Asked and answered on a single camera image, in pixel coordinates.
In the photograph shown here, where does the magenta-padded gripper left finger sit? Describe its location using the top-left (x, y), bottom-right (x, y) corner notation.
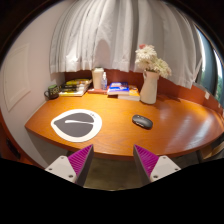
top-left (44, 143), bottom-right (95, 187)

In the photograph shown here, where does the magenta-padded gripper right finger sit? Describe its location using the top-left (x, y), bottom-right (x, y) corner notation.
top-left (132, 144), bottom-right (182, 186)

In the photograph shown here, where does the black computer mouse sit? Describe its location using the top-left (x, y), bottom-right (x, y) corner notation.
top-left (131, 114), bottom-right (154, 131)

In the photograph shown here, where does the round white grey mouse pad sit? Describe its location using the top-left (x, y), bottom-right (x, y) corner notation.
top-left (50, 108), bottom-right (103, 144)

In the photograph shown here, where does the white and yellow book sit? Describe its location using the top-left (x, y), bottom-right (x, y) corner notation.
top-left (58, 87), bottom-right (90, 98)

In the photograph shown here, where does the green dark mug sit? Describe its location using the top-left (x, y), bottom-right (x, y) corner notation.
top-left (43, 84), bottom-right (61, 101)

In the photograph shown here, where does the yellow orange cover book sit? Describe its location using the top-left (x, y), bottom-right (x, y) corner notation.
top-left (117, 84), bottom-right (141, 102)

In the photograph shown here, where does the cream ceramic vase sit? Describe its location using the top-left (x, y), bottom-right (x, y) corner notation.
top-left (139, 69), bottom-right (161, 105)

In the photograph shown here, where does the red flat book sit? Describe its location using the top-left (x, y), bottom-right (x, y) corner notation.
top-left (87, 87), bottom-right (109, 95)

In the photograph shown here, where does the blue cover book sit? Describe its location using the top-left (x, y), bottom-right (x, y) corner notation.
top-left (106, 81), bottom-right (131, 97)

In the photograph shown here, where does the cream lidded tumbler cup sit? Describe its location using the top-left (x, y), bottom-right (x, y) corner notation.
top-left (91, 66), bottom-right (105, 91)

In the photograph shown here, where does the white flower bouquet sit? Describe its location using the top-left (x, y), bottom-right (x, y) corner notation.
top-left (134, 43), bottom-right (173, 79)

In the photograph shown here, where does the white pleated curtain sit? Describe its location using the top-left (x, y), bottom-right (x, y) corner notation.
top-left (49, 0), bottom-right (204, 89)

